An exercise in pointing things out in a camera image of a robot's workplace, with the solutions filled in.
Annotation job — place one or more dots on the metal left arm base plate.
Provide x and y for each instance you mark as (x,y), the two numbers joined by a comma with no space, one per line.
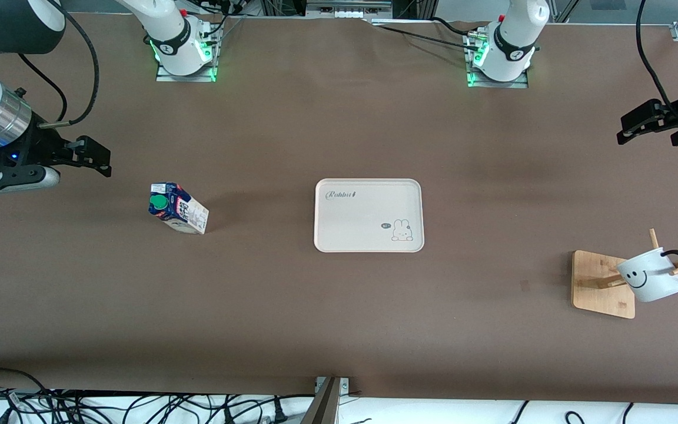
(521,84)

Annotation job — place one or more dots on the wooden mug stand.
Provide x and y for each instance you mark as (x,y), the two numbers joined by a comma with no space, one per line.
(598,294)

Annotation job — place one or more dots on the small metal bracket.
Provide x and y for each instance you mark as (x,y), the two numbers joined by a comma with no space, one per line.
(344,386)

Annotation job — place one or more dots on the cream rabbit print tray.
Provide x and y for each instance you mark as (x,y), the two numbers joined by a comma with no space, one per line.
(362,218)

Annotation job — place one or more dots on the brown table cover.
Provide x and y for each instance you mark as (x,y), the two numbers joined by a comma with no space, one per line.
(256,324)

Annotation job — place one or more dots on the grey metal box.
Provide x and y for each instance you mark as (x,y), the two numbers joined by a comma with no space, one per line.
(348,9)

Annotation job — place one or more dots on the blue white milk carton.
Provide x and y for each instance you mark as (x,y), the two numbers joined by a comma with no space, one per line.
(183,212)

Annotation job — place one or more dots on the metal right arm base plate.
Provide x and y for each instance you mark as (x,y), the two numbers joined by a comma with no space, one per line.
(165,77)

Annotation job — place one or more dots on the white smiley face mug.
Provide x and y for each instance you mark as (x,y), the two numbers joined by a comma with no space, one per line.
(651,277)

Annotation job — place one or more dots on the grey metal post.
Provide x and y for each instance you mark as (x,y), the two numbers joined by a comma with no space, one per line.
(322,406)

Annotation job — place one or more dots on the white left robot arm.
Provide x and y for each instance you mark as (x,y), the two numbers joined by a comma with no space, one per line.
(512,41)

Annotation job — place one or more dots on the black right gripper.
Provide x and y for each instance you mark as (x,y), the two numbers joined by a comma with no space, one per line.
(28,147)

